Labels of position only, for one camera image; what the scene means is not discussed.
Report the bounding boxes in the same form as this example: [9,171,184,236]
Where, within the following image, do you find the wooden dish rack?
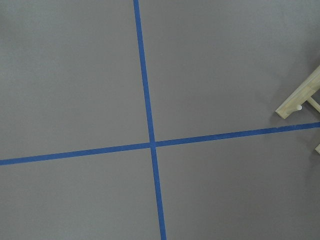
[275,64,320,155]

